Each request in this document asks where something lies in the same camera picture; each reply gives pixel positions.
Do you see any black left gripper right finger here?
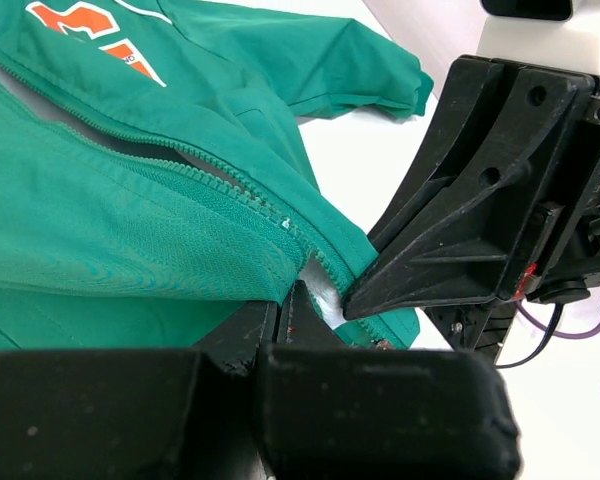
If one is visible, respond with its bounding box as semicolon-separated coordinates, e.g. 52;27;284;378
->
253;282;522;479

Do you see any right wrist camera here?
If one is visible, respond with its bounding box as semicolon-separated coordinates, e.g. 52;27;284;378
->
476;1;600;76

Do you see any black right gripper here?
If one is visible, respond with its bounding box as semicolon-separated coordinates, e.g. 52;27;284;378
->
343;56;600;360

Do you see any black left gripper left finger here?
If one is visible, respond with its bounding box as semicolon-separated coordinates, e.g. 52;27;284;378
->
0;302;279;479

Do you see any green jacket white lining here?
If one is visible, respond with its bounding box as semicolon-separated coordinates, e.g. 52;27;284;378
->
0;1;433;350

